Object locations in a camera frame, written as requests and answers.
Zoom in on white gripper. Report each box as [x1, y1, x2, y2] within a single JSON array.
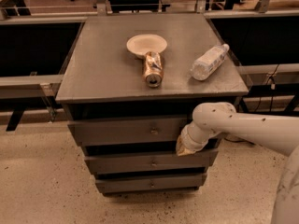
[[176, 121, 219, 156]]

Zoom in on grey top drawer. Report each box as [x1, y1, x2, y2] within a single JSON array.
[[68, 115, 191, 147]]

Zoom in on grey drawer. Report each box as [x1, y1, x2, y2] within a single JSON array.
[[68, 115, 191, 147], [95, 173, 206, 194], [85, 148, 218, 175]]

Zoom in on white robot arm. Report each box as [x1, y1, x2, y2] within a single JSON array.
[[176, 102, 299, 224]]

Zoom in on grey middle drawer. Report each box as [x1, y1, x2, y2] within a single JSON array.
[[85, 148, 218, 175]]

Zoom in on grey bottom drawer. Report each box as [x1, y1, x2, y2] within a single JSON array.
[[95, 173, 206, 194]]

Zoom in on clear plastic water bottle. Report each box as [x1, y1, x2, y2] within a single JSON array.
[[191, 44, 230, 81]]

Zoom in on crushed golden soda can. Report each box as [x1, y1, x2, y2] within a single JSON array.
[[143, 51, 164, 88]]

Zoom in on white paper bowl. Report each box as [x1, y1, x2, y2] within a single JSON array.
[[126, 35, 167, 59]]

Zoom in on metal railing frame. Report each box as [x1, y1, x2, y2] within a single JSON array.
[[1, 10, 298, 121]]

